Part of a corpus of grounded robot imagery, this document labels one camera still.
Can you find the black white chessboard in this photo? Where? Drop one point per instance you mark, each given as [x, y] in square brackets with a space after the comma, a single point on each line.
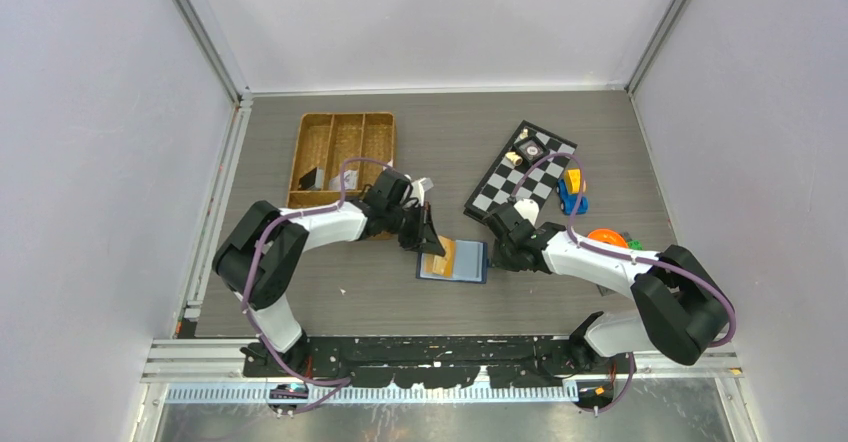
[502, 178]

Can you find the tan credit card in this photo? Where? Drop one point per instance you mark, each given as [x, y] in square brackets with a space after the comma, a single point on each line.
[434, 264]

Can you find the black credit card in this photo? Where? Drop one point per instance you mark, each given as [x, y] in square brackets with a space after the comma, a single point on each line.
[313, 180]

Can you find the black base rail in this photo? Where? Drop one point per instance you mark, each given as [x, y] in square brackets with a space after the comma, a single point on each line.
[434, 362]

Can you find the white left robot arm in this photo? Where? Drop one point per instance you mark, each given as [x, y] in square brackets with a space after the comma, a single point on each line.
[259, 257]

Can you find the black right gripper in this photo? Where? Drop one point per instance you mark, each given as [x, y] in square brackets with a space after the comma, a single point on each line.
[499, 260]

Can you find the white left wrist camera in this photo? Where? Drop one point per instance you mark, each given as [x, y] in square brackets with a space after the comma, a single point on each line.
[419, 189]

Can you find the gold VIP credit card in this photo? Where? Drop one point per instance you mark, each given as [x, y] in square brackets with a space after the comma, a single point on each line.
[449, 246]

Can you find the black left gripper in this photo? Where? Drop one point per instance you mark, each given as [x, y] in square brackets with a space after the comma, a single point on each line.
[423, 237]

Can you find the blue yellow toy car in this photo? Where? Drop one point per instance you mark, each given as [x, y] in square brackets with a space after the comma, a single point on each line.
[567, 190]

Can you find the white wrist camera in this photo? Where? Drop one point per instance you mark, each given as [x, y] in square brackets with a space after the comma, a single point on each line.
[528, 209]
[419, 189]

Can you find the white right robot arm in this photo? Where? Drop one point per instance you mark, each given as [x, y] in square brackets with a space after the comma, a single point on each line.
[679, 310]

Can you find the white credit card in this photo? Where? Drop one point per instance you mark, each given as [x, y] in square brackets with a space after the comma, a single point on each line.
[349, 179]

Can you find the blue card holder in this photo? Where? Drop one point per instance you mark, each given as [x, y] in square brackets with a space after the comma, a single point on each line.
[471, 264]

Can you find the woven bamboo cutlery tray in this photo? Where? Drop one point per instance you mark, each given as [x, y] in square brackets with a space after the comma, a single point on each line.
[336, 142]

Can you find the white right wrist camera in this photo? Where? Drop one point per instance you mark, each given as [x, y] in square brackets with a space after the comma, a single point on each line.
[528, 209]

